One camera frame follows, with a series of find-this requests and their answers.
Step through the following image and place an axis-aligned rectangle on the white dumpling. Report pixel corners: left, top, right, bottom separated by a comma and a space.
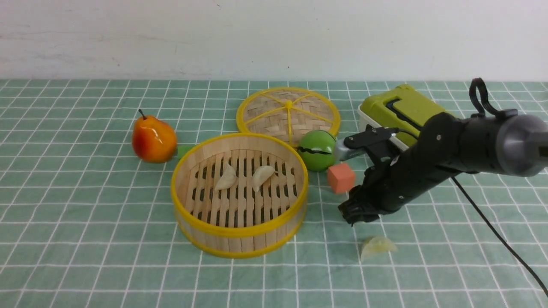
214, 164, 237, 191
252, 165, 276, 193

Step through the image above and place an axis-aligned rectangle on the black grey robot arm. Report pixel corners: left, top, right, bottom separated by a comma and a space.
334, 110, 547, 224

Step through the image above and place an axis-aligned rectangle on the green lidded white storage box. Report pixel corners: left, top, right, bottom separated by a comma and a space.
357, 84, 446, 151

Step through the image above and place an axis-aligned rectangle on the woven bamboo steamer lid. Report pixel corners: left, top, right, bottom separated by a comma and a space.
235, 86, 341, 147

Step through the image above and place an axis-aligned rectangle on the orange red toy pear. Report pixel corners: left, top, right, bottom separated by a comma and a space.
131, 109, 178, 163

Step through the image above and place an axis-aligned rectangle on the black cable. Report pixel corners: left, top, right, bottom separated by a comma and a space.
450, 176, 548, 298

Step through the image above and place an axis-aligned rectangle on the orange foam cube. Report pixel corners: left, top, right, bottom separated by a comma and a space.
327, 163, 356, 194

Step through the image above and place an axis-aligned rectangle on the green toy ball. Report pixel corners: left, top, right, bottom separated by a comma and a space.
295, 130, 337, 172

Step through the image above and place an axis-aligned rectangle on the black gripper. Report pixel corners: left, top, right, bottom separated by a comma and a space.
338, 113, 464, 225

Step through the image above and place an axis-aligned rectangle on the bamboo steamer tray yellow rim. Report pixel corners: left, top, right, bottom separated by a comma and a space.
171, 133, 309, 258

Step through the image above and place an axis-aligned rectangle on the pale green dumpling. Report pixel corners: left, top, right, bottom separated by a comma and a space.
360, 236, 399, 261

